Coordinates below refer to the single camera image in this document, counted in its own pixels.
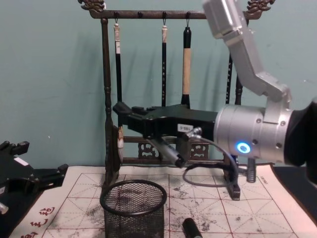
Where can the grey marker pen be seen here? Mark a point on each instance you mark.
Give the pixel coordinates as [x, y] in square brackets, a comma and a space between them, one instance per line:
[168, 152]

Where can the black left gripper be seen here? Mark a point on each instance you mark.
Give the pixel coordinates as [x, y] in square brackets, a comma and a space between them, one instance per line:
[15, 178]

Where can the thin black brush with lettering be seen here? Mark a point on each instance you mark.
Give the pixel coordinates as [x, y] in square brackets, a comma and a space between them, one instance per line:
[229, 79]
[164, 74]

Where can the thin black white-capped brush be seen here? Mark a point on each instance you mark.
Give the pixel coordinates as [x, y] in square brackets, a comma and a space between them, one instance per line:
[118, 74]

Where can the thick black and beige brush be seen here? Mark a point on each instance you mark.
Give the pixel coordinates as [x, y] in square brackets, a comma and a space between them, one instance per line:
[186, 72]

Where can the dark wooden brush rack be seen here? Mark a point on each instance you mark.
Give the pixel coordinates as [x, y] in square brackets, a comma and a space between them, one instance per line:
[107, 104]

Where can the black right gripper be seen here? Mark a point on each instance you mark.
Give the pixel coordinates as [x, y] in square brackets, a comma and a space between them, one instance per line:
[193, 120]

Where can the white calligraphy mat red grid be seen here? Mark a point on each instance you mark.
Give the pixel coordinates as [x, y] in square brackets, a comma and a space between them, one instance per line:
[198, 200]

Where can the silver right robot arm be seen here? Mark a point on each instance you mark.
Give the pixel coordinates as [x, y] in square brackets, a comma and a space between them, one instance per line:
[250, 134]

